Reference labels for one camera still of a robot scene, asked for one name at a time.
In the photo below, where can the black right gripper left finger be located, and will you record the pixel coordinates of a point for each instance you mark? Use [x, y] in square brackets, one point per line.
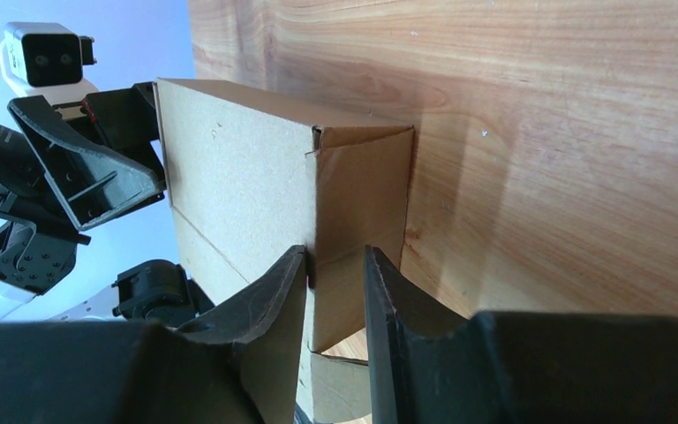
[237, 363]

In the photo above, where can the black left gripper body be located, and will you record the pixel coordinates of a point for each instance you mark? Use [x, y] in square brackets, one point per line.
[38, 243]

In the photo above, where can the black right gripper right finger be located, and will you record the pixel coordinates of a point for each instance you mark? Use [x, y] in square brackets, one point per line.
[429, 364]

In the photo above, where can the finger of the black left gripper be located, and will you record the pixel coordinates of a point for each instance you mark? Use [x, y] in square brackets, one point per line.
[124, 118]
[92, 183]

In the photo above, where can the brown cardboard paper box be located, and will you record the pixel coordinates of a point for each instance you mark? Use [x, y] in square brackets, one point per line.
[251, 173]

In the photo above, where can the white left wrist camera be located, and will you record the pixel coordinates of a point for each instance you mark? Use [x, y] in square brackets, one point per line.
[47, 59]

